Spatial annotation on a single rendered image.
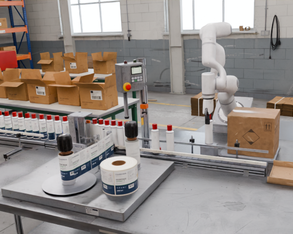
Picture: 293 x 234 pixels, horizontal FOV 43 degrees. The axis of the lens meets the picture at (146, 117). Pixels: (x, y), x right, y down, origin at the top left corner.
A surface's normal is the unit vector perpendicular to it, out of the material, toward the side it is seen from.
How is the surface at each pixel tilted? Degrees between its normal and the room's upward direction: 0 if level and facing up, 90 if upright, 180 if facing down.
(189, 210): 0
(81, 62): 88
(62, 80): 75
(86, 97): 90
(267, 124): 90
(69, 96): 90
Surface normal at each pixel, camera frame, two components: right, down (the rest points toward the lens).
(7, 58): 0.93, 0.05
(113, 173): -0.16, 0.27
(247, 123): -0.44, 0.26
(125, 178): 0.42, 0.22
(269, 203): -0.06, -0.96
